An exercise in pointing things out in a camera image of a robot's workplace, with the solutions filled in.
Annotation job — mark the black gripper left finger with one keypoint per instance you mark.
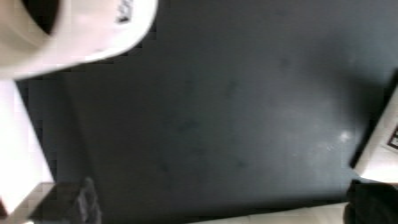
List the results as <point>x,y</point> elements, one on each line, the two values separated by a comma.
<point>60,203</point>

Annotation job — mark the white lamp shade cone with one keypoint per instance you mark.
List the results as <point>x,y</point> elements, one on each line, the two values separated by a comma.
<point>98,30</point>

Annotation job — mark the white U-shaped border fence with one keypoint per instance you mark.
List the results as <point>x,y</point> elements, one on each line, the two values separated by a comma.
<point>201,148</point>

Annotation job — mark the white marker sheet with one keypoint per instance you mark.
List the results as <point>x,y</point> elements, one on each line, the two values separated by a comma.
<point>377,162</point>

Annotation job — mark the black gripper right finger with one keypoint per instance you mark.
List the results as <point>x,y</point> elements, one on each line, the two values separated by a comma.
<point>371,207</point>

